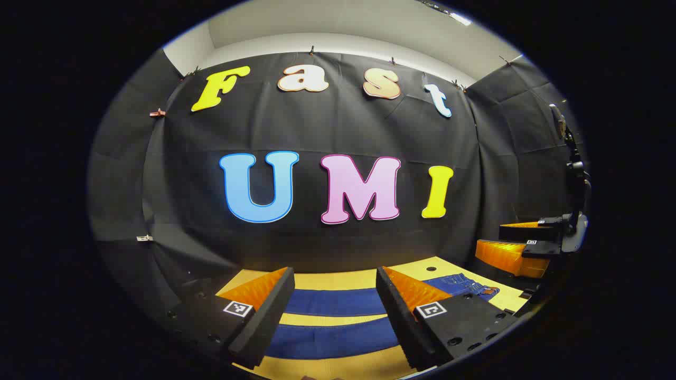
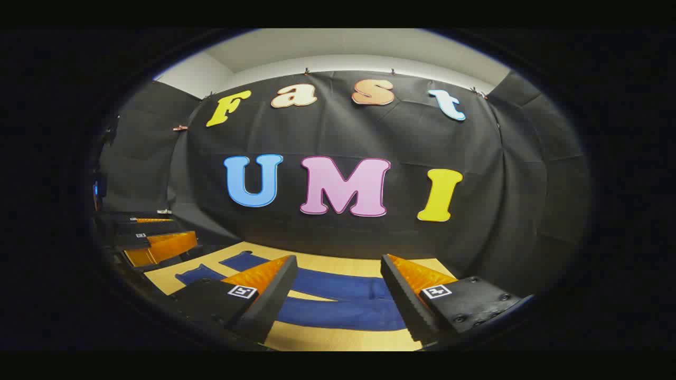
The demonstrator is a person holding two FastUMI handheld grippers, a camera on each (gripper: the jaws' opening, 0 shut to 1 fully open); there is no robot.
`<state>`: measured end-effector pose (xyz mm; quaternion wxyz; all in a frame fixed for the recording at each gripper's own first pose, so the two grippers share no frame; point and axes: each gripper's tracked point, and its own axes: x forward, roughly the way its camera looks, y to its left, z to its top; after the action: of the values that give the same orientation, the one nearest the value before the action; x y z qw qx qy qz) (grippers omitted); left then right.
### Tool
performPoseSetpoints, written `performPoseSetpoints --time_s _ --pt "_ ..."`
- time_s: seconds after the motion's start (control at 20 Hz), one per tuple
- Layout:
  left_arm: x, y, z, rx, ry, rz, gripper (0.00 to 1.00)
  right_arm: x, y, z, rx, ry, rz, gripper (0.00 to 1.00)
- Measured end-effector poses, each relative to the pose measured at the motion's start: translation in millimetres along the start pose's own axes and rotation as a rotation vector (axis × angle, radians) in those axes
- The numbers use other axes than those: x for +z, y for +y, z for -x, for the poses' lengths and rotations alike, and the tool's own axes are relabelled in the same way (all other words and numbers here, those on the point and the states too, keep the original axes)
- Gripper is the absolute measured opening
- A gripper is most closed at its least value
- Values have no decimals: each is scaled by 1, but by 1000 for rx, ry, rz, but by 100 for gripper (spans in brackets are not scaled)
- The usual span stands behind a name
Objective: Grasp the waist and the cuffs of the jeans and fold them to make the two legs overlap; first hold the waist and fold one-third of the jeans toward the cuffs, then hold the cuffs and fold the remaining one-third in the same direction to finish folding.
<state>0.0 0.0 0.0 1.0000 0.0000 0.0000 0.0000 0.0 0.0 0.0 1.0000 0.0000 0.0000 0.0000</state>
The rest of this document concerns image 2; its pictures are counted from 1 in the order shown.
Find black backdrop cloth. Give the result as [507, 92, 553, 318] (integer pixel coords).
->
[98, 70, 591, 296]

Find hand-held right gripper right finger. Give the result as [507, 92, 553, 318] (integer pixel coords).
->
[380, 254, 534, 344]

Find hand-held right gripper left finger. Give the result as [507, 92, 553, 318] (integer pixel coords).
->
[169, 255, 299, 344]

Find blue jeans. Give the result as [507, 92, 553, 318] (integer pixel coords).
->
[175, 251, 407, 332]

